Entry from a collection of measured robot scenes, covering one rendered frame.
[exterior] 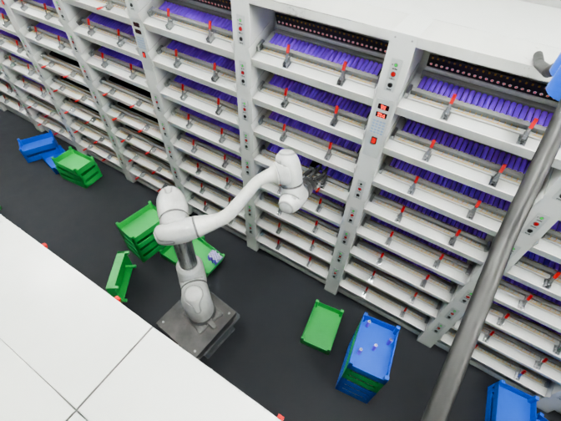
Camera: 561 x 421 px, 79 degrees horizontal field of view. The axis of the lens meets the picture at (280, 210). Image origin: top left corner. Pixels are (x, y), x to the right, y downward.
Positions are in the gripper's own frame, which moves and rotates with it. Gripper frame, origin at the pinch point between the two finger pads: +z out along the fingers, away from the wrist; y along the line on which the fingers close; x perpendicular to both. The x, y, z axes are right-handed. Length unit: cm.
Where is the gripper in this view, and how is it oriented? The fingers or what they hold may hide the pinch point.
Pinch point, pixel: (321, 169)
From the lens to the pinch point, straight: 187.0
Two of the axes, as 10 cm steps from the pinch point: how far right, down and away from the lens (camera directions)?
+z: 4.9, -5.0, 7.1
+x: -1.2, 7.7, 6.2
